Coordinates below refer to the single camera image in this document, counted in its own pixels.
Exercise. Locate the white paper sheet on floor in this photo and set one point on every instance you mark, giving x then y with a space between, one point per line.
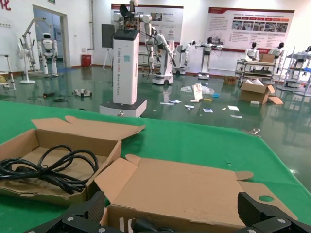
233 108

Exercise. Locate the cardboard box on cart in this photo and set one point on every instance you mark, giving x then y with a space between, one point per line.
266 57

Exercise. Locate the green table cloth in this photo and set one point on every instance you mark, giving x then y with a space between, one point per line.
194 145

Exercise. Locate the white robot hoist frame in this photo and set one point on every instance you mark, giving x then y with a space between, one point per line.
28 31

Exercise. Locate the white robot with outstretched arms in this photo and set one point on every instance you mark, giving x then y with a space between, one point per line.
206 60

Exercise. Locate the white humanoid robot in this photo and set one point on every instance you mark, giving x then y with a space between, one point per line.
47 53
251 52
278 53

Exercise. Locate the metal cart rack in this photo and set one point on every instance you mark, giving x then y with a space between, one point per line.
255 71

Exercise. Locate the small printed cardboard box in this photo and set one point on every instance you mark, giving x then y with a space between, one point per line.
230 80

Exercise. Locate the open cardboard box torn rim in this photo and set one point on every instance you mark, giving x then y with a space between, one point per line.
77 133

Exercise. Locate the white standing fan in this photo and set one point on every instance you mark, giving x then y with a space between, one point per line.
25 60

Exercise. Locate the clear plastic bag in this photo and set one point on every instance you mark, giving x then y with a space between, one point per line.
209 91

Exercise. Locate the small white wheeled robot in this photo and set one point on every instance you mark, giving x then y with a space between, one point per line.
183 58

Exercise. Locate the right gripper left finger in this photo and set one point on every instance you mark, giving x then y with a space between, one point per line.
80 216

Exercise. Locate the white floor device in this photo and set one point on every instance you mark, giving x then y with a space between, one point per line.
82 93

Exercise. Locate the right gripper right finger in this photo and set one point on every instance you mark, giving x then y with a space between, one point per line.
262 216

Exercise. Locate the wide wall poster photo row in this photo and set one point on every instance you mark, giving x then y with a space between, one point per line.
250 29

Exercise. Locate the dark display board on stand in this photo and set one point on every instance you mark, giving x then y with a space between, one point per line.
107 35

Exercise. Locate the metal shelving unit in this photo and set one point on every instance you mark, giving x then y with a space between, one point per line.
294 72

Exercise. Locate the silver metal clip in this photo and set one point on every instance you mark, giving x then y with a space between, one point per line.
121 114
254 132

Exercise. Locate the blue booklet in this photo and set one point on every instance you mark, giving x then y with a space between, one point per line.
175 101
208 110

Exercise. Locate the large open cardboard box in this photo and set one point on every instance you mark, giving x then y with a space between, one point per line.
253 93

